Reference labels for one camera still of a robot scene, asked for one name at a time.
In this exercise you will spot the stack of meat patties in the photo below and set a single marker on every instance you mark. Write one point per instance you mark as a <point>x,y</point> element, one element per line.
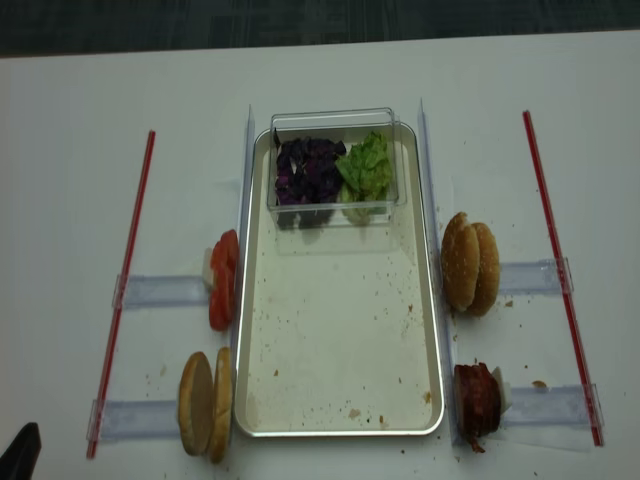
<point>478,403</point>

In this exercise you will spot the clear tomato cross rail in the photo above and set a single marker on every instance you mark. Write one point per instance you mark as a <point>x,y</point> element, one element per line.
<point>145,291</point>

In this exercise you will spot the clear meat cross rail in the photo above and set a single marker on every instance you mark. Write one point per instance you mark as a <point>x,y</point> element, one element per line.
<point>570,405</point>

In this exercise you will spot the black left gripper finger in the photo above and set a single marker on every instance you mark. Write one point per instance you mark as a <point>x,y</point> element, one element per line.
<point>19,460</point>

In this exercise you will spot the clear plastic container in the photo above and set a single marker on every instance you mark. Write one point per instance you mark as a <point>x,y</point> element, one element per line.
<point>350,127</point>

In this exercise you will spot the red rod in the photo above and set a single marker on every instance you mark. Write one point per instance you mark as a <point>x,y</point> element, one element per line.
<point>95,424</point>
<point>592,405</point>

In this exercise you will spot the sesame bun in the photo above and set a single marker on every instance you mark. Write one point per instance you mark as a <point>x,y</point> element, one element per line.
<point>488,280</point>
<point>460,260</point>

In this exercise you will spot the purple cabbage leaves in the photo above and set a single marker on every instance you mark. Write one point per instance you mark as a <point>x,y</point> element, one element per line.
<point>306,174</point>

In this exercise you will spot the rear tomato slice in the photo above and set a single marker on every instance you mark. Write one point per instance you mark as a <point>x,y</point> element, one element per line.
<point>225,253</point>

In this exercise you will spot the left red rod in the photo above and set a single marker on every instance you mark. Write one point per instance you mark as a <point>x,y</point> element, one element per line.
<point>95,424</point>

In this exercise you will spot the clear left bun cross rail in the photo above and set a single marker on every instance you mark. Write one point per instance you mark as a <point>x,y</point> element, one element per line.
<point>112,420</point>

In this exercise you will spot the clear right bun cross rail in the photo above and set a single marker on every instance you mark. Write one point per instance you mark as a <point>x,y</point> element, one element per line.
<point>542,277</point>

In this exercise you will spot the green lettuce leaves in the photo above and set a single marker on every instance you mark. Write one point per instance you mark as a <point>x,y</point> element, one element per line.
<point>366,171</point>

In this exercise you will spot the white meat pusher block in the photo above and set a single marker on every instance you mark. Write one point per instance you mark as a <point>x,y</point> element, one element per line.
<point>504,391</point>

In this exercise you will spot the left sesame top bun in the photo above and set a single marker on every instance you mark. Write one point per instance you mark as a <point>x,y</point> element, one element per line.
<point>460,260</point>

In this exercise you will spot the clear left long rail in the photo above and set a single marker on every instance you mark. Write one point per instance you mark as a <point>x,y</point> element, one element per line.
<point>246,179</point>

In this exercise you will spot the cream metal tray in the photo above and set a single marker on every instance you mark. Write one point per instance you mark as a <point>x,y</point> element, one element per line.
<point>338,331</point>

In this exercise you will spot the bun half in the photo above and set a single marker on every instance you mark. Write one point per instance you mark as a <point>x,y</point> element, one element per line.
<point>195,404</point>
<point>222,406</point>

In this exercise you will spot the right sesame top bun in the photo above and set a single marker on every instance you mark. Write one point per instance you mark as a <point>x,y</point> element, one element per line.
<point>488,280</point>

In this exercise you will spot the clear bun cross rail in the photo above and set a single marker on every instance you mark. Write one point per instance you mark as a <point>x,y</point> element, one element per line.
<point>542,277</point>
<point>112,420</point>

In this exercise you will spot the right red rod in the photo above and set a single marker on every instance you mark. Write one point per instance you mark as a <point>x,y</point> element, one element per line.
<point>592,405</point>

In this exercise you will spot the white left tomato pusher block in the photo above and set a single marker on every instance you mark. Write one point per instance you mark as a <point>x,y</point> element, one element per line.
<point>207,273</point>

